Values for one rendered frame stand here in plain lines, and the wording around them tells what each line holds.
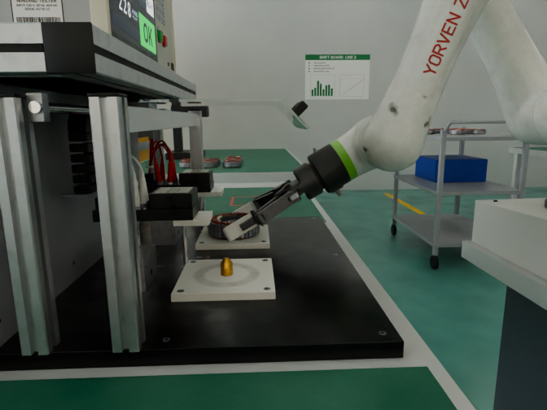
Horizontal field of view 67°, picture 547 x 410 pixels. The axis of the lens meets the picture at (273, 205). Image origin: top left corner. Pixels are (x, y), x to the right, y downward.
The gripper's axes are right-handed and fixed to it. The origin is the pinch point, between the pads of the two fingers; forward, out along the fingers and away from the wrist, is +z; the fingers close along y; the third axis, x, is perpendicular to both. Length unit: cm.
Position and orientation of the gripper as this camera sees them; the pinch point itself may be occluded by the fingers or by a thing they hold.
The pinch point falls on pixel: (234, 224)
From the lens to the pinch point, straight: 90.3
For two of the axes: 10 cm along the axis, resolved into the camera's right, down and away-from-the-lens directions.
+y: -0.5, -2.0, 9.8
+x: -5.1, -8.4, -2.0
